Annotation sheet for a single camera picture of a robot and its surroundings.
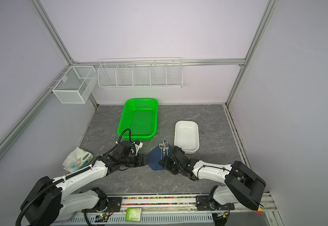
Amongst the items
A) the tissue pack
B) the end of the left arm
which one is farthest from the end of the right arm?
the tissue pack

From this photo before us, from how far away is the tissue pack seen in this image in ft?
2.69

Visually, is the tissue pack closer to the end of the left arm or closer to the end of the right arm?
the end of the left arm
